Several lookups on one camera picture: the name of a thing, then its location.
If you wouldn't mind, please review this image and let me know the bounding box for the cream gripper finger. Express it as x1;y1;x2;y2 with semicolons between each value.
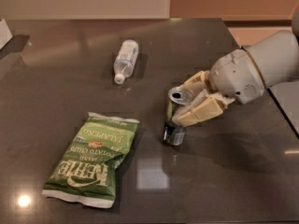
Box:
182;70;212;97
178;92;235;127

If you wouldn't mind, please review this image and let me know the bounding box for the silver blue redbull can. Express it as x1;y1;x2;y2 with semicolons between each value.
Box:
163;87;193;146

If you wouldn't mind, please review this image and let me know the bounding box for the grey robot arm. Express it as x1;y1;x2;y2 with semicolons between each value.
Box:
172;14;299;127

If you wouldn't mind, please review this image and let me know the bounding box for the green jalapeno chip bag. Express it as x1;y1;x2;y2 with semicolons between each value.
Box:
42;112;139;208

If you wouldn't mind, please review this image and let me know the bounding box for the grey side table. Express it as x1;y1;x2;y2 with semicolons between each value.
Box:
268;81;299;136

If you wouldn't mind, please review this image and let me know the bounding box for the clear plastic water bottle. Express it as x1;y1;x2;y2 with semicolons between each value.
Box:
113;40;139;84

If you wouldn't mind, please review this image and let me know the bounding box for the white box at edge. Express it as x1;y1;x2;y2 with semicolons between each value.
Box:
0;19;12;49

